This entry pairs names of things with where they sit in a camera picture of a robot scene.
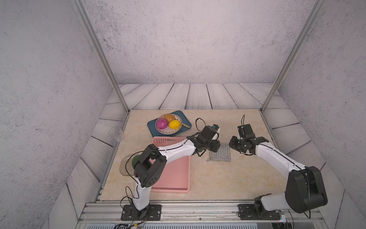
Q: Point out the yellow toy lemon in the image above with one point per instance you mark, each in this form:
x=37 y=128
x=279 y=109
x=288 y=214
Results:
x=175 y=124

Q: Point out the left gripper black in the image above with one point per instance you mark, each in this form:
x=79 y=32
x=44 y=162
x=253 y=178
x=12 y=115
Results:
x=216 y=143

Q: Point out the left frame post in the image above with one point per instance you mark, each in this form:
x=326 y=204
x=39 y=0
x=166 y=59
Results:
x=99 y=51

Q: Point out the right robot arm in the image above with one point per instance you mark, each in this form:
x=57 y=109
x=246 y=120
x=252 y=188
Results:
x=305 y=189

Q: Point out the purple toy fruit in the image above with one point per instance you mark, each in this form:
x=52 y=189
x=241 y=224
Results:
x=161 y=123

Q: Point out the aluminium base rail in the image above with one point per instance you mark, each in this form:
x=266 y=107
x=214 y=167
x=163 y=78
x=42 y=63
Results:
x=196 y=214

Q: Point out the right frame post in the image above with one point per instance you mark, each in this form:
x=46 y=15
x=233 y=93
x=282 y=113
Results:
x=294 y=51

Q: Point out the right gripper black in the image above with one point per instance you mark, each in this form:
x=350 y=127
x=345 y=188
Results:
x=231 y=144

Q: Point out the grey striped dishcloth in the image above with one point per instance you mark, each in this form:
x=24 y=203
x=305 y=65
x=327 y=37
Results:
x=222 y=155

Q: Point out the green toy fruit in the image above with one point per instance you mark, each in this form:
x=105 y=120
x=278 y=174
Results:
x=135 y=160

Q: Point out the clear plastic cup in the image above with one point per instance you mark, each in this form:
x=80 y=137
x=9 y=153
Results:
x=117 y=133

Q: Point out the frame post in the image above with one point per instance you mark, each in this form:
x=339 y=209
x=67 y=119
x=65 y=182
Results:
x=294 y=51
x=99 y=51

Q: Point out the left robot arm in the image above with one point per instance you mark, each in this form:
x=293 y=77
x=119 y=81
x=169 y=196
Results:
x=146 y=167

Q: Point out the teal rectangular tray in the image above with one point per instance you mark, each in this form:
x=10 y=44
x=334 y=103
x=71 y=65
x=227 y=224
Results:
x=154 y=132

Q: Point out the patterned ceramic plate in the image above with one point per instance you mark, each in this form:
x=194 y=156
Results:
x=168 y=130

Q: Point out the brown toy fruit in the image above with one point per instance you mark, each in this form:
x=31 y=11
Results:
x=169 y=117

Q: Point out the clear glass plate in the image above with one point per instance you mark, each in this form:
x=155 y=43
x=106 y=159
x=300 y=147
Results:
x=126 y=168

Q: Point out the pink plastic basket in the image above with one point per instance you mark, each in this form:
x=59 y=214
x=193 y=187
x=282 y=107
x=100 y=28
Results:
x=176 y=175

